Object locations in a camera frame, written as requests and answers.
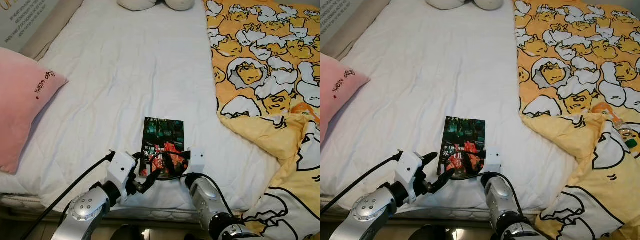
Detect pink pillow with embroidered text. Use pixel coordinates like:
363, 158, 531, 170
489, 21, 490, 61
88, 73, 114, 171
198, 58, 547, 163
320, 52, 371, 146
0, 47, 69, 175

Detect cream plush toy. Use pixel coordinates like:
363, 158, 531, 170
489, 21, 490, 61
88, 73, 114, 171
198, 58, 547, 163
117, 0, 159, 12
472, 0, 505, 11
164, 0, 196, 12

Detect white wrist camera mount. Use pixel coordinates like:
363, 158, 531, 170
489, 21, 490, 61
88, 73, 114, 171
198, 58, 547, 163
394, 150, 424, 203
486, 148, 503, 175
189, 148, 206, 175
106, 151, 138, 190

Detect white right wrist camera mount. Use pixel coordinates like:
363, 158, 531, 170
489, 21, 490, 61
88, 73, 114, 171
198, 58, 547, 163
189, 148, 206, 175
486, 148, 503, 175

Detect yellow cartoon egg blanket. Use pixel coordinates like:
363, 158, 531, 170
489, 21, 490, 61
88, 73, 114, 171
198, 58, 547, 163
204, 0, 321, 240
512, 0, 640, 240

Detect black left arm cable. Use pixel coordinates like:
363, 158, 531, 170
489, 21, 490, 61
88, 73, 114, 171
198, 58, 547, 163
320, 151, 404, 216
20, 151, 117, 240

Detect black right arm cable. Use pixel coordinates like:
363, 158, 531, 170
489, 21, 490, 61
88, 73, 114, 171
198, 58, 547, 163
479, 171, 525, 213
180, 172, 237, 217

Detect wall poster with text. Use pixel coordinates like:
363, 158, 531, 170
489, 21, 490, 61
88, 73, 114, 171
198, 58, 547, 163
320, 0, 368, 37
0, 0, 61, 45

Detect white quilted bed mattress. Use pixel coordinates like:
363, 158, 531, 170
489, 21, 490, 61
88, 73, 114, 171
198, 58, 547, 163
320, 0, 583, 221
0, 0, 283, 221

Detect clear bottle with green cap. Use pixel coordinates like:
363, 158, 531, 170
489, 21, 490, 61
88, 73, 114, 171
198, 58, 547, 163
611, 118, 640, 151

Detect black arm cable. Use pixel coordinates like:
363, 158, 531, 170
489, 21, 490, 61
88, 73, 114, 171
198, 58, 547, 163
479, 171, 525, 213
20, 151, 117, 240
180, 172, 237, 217
320, 151, 404, 216

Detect dark paperback book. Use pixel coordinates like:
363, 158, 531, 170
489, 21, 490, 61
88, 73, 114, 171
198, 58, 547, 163
138, 117, 185, 180
437, 116, 487, 180

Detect beige padded headboard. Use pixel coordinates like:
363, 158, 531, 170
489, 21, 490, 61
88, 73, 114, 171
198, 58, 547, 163
20, 0, 85, 61
334, 0, 393, 61

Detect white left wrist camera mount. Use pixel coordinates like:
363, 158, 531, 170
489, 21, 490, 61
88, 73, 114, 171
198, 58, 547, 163
394, 150, 424, 203
106, 151, 138, 190

